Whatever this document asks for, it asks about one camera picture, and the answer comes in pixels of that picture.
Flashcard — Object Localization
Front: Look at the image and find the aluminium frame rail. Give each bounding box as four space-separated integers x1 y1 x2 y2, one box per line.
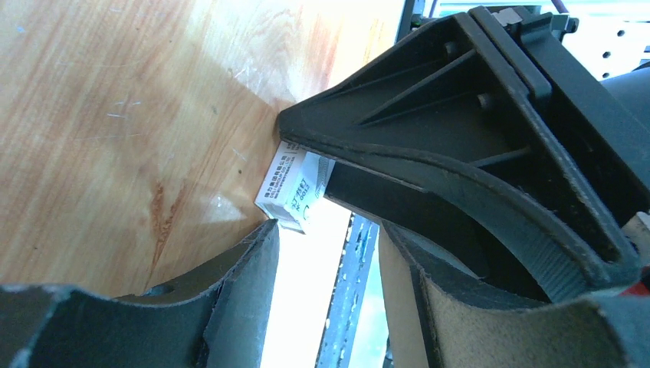
315 214 391 367

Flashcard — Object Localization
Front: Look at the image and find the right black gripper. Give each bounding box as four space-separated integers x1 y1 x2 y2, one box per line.
277 6 649 302

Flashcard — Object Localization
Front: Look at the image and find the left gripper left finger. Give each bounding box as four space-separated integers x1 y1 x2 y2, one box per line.
1 220 279 367

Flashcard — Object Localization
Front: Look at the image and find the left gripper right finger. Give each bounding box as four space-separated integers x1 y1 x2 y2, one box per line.
379 223 649 367

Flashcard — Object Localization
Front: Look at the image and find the white staples box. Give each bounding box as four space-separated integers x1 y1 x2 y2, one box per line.
254 141 335 234

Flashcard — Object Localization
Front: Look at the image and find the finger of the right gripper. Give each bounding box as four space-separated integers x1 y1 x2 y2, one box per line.
326 163 548 300

